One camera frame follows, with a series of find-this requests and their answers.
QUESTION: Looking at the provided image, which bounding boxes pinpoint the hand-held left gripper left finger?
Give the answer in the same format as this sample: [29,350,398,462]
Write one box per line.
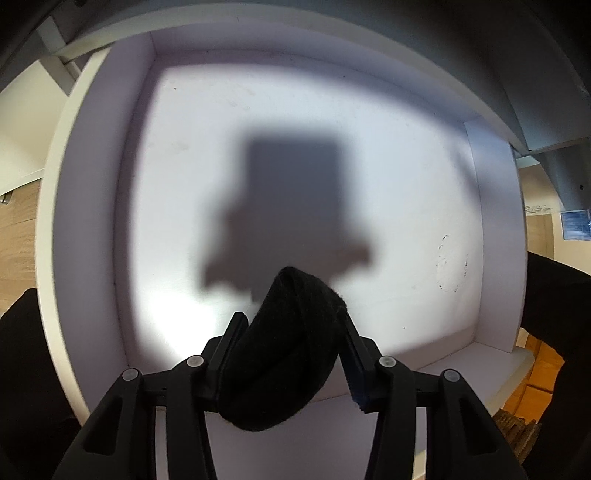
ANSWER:
[51,311,250,480]

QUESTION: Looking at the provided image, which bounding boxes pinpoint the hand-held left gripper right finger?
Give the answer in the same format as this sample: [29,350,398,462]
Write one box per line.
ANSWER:
[339,314,529,480]

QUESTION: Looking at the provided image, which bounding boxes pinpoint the black cloth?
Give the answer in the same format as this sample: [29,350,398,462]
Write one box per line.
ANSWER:
[217,266,348,432]

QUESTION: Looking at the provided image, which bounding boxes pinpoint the wicker basket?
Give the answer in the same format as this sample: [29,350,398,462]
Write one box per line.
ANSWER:
[494,411,541,462]

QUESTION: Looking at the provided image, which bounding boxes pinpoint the person's black trouser leg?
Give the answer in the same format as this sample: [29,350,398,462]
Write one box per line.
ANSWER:
[0,288,88,480]
[524,251,591,480]

